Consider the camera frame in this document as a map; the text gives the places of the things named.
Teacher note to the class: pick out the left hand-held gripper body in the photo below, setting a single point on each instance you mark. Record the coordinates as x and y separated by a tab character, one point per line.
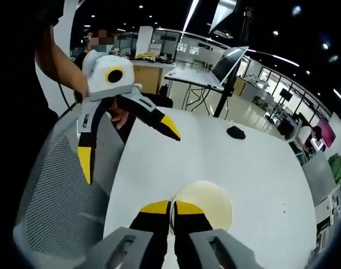
103	81

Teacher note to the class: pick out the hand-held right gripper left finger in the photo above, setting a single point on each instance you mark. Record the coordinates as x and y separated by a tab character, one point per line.
131	246

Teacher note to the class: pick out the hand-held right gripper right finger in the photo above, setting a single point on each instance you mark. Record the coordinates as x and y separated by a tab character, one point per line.
203	246

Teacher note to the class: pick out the paper cup green logo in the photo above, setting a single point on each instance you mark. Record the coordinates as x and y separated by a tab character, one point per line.
209	196

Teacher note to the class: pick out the person's left hand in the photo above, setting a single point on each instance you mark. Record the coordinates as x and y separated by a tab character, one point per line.
119	112

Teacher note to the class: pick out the wooden cabinet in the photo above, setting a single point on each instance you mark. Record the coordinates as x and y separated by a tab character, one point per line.
147	75

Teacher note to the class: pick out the grey mesh office chair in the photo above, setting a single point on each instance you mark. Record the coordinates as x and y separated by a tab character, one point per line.
61	182

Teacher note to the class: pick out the white side desk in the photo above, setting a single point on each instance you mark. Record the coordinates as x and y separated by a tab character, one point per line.
192	77

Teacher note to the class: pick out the black display stand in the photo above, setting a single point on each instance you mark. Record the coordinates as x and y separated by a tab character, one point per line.
224	98

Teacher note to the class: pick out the small black pouch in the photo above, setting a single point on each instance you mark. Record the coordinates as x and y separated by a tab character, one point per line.
236	132

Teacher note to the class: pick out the open laptop on stand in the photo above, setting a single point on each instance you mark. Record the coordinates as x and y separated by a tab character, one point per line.
226	65

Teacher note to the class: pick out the black screen on stand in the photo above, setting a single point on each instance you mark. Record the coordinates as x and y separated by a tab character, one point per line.
286	94

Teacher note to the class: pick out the grey panel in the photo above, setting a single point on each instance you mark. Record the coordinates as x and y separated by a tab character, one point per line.
321	179

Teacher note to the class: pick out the pink wall screen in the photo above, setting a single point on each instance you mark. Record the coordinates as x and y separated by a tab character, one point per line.
327	133

